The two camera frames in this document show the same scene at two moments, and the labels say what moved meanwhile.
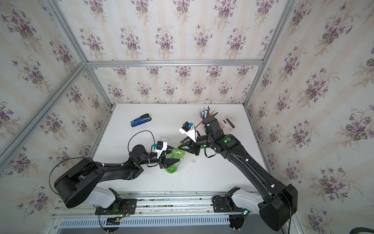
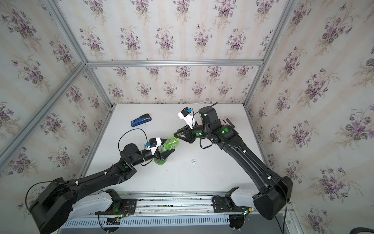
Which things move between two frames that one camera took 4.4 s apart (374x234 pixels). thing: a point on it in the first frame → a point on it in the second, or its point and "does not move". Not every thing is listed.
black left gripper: x=163 y=164 → x=164 y=156
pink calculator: x=227 y=125 does not move
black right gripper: x=191 y=145 → x=187 y=131
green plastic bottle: x=176 y=153 → x=169 y=144
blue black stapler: x=143 y=119 does not move
